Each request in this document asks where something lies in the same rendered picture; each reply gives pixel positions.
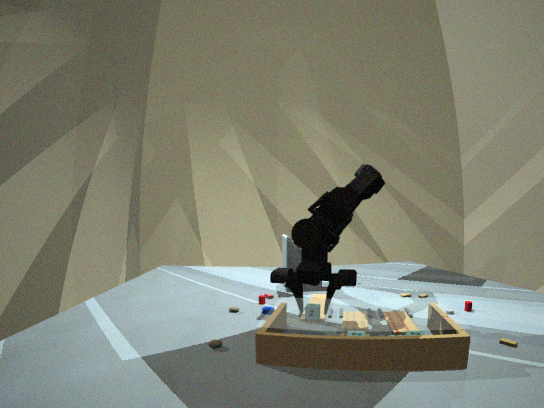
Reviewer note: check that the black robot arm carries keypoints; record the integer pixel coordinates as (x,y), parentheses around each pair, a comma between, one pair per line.
(328,221)

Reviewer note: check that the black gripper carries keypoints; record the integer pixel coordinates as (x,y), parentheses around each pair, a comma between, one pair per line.
(344,277)

